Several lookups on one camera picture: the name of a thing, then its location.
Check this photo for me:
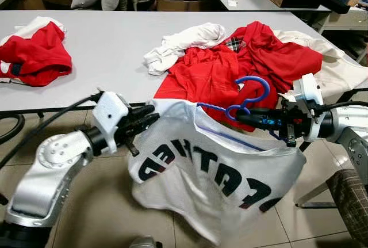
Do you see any purple plastic clothes hanger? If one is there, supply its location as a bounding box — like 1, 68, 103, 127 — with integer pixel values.
195, 75, 291, 151

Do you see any white shirt with black lettering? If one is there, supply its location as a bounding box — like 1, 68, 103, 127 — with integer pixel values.
128, 98, 307, 246

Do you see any cream garment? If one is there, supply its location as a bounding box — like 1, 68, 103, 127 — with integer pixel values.
273, 29, 368, 102

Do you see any large red garment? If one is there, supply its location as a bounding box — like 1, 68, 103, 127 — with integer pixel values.
154, 21, 324, 116

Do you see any plain white garment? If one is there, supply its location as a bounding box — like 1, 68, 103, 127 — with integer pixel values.
143, 22, 229, 77

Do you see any metal table leg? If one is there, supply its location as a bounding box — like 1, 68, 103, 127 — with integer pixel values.
295, 144, 348, 209

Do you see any plaid chair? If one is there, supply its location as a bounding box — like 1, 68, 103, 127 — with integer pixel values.
325, 169, 368, 246

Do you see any white desk with legs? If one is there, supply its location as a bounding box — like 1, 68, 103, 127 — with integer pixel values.
313, 3, 368, 64

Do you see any small red garment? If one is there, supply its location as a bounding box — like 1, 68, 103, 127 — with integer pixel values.
0, 21, 74, 87

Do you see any small white garment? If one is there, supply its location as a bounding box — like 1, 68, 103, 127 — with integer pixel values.
0, 17, 64, 85

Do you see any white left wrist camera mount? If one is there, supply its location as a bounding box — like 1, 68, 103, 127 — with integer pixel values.
92, 91, 131, 155

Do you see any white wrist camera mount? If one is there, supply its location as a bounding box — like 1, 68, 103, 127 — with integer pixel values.
292, 74, 324, 143
92, 91, 131, 155

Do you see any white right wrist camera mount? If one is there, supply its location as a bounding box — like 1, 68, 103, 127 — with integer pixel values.
292, 74, 324, 143

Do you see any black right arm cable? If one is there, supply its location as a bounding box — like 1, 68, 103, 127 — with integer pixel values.
313, 101, 368, 113

